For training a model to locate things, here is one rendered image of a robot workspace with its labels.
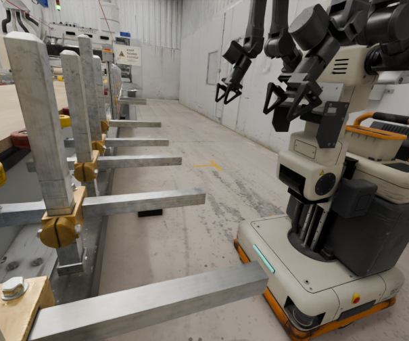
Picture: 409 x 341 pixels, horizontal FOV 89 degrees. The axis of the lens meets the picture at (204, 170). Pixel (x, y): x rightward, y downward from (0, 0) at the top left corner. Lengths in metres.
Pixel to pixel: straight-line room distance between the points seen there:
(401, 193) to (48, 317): 1.08
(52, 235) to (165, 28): 11.33
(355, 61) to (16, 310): 0.94
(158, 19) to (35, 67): 11.25
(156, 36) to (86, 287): 11.25
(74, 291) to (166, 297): 0.25
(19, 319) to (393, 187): 1.10
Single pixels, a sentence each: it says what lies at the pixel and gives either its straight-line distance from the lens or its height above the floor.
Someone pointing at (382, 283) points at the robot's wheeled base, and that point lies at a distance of 1.40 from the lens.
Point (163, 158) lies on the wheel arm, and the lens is 0.70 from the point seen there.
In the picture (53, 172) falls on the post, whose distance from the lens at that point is 0.41.
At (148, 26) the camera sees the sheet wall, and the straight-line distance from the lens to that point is 11.48.
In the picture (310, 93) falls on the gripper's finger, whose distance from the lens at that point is 0.54.
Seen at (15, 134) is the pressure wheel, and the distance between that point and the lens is 0.71.
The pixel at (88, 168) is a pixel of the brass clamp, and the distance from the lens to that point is 0.64.
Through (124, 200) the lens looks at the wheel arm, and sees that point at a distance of 0.47.
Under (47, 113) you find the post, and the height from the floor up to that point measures 1.01.
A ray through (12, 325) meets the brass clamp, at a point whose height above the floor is 0.85.
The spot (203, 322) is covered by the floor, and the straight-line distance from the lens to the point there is 1.25.
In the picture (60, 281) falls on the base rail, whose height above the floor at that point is 0.70.
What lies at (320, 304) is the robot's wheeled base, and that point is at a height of 0.27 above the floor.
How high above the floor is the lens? 1.07
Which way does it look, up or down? 23 degrees down
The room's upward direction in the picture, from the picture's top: 5 degrees clockwise
